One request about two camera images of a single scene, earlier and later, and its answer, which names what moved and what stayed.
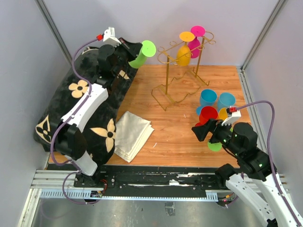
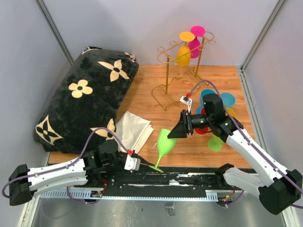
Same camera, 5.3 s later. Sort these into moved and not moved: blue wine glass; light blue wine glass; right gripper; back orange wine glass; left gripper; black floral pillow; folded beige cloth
Moved: left gripper; right gripper
Not moved: light blue wine glass; blue wine glass; folded beige cloth; black floral pillow; back orange wine glass
